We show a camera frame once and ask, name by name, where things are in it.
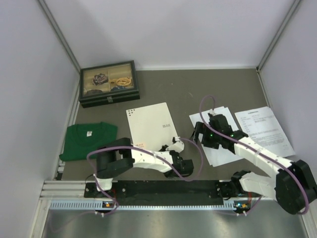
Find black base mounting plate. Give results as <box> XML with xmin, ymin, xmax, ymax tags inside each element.
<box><xmin>84</xmin><ymin>180</ymin><xmax>258</xmax><ymax>202</ymax></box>

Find aluminium rail frame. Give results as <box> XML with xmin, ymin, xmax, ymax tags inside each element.
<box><xmin>39</xmin><ymin>179</ymin><xmax>100</xmax><ymax>202</ymax></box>

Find blank white paper sheets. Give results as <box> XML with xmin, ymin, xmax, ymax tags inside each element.
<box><xmin>189</xmin><ymin>106</ymin><xmax>242</xmax><ymax>167</ymax></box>

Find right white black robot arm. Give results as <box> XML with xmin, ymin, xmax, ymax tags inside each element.
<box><xmin>191</xmin><ymin>114</ymin><xmax>317</xmax><ymax>215</ymax></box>

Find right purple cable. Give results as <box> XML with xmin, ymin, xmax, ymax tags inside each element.
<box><xmin>200</xmin><ymin>95</ymin><xmax>310</xmax><ymax>216</ymax></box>

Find grey slotted cable duct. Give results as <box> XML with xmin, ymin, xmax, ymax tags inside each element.
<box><xmin>50</xmin><ymin>200</ymin><xmax>247</xmax><ymax>211</ymax></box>

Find printed white paper sheets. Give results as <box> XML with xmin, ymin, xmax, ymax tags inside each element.
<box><xmin>235</xmin><ymin>107</ymin><xmax>295</xmax><ymax>157</ymax></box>

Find green folded t-shirt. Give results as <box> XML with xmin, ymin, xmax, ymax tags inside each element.
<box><xmin>59</xmin><ymin>122</ymin><xmax>118</xmax><ymax>162</ymax></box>

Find white folder black inside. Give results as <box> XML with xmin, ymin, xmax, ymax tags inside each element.
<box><xmin>126</xmin><ymin>102</ymin><xmax>178</xmax><ymax>151</ymax></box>

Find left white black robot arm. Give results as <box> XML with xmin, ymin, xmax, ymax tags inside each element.
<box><xmin>93</xmin><ymin>137</ymin><xmax>194</xmax><ymax>197</ymax></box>

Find dark green glass-lid box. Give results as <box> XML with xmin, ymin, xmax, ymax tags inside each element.
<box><xmin>79</xmin><ymin>60</ymin><xmax>140</xmax><ymax>108</ymax></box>

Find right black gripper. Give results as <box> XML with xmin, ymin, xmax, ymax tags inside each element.
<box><xmin>189</xmin><ymin>121</ymin><xmax>222</xmax><ymax>149</ymax></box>

